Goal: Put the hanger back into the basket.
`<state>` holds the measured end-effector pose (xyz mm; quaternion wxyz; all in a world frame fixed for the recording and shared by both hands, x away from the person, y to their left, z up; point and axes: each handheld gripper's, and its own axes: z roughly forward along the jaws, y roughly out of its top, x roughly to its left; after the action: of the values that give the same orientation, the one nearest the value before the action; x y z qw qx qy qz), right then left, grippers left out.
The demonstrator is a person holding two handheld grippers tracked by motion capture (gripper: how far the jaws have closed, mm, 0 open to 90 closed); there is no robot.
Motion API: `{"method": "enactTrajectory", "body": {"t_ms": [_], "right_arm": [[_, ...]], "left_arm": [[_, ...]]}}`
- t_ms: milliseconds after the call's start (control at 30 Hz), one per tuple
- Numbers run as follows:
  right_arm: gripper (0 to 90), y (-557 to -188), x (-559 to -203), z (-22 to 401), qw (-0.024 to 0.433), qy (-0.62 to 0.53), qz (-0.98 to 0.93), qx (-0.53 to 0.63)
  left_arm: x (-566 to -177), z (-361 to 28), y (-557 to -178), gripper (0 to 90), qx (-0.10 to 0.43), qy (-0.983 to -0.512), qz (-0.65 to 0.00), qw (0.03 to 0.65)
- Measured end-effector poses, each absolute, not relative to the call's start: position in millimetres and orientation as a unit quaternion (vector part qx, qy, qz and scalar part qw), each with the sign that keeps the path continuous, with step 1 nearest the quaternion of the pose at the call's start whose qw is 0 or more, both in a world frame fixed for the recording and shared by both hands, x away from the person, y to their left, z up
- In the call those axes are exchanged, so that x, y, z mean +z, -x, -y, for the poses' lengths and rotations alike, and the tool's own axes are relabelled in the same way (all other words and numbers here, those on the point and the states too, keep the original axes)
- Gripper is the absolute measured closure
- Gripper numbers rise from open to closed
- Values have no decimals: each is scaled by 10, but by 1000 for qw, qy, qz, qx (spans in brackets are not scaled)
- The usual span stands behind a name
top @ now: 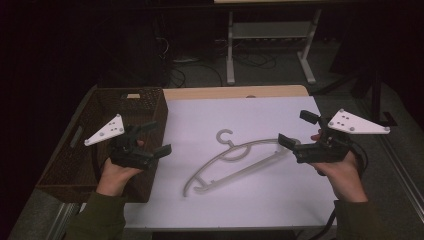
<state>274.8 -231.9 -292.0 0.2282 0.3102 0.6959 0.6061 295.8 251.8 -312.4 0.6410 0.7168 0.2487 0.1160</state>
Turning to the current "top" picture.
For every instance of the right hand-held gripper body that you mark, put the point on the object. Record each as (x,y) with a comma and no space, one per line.
(326,150)

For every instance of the person's left hand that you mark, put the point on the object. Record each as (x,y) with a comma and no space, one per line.
(115,178)

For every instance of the metal rail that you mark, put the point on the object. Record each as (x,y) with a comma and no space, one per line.
(405,180)
(63,220)

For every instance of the grey plastic clothes hanger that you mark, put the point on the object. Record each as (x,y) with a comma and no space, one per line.
(233,173)

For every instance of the white table mat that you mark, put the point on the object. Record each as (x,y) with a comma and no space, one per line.
(250,116)

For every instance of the white metal desk frame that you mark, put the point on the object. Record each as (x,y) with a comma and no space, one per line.
(230,50)

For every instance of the person's right hand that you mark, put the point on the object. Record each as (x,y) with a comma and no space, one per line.
(346,180)

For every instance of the brown woven basket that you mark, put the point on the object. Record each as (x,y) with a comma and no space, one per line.
(73,166)

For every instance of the black floor stand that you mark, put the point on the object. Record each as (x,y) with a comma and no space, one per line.
(376,96)

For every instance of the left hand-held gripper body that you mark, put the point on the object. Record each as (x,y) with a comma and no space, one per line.
(133,156)

